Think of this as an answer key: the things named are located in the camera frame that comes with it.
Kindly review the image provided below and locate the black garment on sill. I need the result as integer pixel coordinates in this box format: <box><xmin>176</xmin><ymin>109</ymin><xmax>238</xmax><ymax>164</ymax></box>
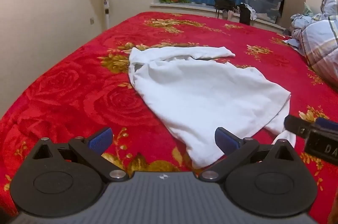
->
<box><xmin>238</xmin><ymin>3</ymin><xmax>257</xmax><ymax>25</ymax></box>

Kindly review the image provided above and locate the red floral blanket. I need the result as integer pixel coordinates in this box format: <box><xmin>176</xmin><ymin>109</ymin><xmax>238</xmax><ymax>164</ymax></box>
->
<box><xmin>1</xmin><ymin>12</ymin><xmax>337</xmax><ymax>216</ymax></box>

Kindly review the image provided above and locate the clear storage bin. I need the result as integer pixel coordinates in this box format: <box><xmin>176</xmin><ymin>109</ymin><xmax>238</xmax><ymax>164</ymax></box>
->
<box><xmin>242</xmin><ymin>0</ymin><xmax>283</xmax><ymax>24</ymax></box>

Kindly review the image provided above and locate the plaid quilt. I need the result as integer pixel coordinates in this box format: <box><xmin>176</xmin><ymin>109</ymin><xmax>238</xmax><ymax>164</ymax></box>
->
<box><xmin>286</xmin><ymin>0</ymin><xmax>337</xmax><ymax>87</ymax></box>

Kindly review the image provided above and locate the white shirt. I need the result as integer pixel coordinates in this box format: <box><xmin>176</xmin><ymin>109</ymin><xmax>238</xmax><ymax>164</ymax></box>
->
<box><xmin>128</xmin><ymin>46</ymin><xmax>296</xmax><ymax>168</ymax></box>

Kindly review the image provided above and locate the black bag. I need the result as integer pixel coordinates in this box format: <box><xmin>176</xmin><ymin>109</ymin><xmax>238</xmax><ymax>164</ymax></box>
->
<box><xmin>214</xmin><ymin>0</ymin><xmax>237</xmax><ymax>19</ymax></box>

